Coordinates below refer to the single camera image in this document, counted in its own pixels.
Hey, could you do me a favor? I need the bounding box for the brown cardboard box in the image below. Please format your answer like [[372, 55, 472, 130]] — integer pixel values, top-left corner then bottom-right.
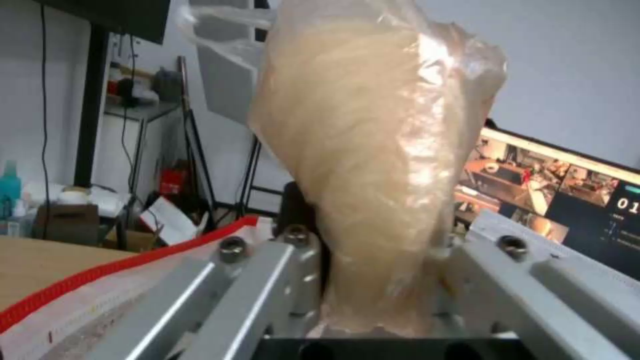
[[34, 204, 101, 247]]

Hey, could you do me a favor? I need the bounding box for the black tripod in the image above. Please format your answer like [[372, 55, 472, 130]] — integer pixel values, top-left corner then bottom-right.
[[176, 55, 219, 230]]

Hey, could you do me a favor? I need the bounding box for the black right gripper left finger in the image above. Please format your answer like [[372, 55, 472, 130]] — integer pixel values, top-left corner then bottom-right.
[[112, 181, 335, 360]]

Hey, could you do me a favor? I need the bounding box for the dark wall-mounted screen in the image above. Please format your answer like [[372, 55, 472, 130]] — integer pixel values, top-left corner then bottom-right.
[[32, 0, 172, 46]]

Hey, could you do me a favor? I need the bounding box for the white tape roll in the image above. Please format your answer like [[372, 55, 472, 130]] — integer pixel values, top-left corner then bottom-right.
[[56, 187, 92, 206]]

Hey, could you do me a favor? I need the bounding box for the black upright stand post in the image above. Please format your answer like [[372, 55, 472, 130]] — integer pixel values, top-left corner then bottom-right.
[[73, 29, 110, 188]]

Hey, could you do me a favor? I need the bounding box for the computer monitor showing camera views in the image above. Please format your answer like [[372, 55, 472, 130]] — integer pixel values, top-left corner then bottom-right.
[[452, 119, 640, 280]]

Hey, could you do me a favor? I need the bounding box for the clear pouch with red zipper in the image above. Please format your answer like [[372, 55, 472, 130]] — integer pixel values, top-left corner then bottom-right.
[[0, 215, 274, 360]]

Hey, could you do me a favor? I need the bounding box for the translucent plastic takeout bag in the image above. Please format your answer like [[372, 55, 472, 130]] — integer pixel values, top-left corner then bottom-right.
[[247, 0, 510, 338]]

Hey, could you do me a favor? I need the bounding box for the red box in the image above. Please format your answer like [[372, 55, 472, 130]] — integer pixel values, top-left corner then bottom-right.
[[159, 167, 190, 195]]

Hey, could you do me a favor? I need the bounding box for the teal plastic bottle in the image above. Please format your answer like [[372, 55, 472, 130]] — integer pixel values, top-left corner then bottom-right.
[[0, 160, 24, 220]]

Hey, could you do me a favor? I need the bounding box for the black hanging cable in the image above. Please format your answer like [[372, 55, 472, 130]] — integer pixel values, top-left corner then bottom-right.
[[37, 0, 51, 241]]

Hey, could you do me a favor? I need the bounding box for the metal storage shelf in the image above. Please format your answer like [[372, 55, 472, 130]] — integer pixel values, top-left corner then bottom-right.
[[102, 67, 182, 252]]

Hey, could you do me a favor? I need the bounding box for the white foam panel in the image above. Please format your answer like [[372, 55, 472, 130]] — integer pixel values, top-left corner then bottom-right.
[[196, 14, 262, 127]]

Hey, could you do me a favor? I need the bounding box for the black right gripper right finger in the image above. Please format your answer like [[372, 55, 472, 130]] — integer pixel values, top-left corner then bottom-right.
[[437, 233, 640, 360]]

